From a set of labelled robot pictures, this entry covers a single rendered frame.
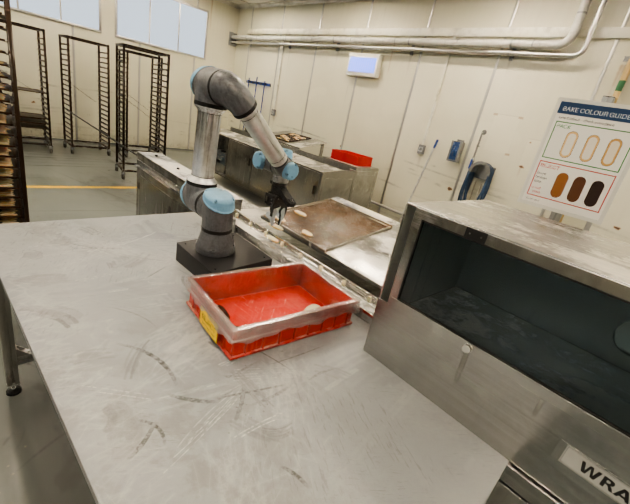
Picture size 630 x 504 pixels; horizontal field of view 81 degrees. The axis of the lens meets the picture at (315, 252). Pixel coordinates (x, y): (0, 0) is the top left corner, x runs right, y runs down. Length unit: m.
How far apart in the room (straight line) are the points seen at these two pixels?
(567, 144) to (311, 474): 1.59
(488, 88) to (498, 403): 4.62
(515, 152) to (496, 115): 0.52
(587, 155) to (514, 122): 3.28
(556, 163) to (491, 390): 1.16
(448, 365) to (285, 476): 0.48
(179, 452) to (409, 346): 0.63
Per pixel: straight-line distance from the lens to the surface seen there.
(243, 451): 0.86
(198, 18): 9.25
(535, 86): 5.14
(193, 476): 0.82
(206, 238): 1.43
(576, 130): 1.90
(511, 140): 5.10
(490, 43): 5.31
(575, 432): 0.99
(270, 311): 1.27
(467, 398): 1.05
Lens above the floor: 1.48
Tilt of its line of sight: 21 degrees down
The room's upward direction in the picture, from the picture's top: 12 degrees clockwise
